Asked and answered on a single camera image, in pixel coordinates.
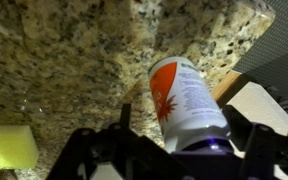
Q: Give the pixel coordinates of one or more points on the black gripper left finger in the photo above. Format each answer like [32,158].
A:
[125,116]

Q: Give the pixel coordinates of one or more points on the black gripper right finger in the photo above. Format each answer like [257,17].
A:
[247,136]

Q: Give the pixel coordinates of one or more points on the white bottle purple cap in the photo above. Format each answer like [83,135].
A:
[190,100]

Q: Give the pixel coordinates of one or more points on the wooden chair grey cushion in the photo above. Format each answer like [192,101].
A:
[274,50]

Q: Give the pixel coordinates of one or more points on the yellow sponge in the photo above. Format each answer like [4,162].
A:
[7,146]

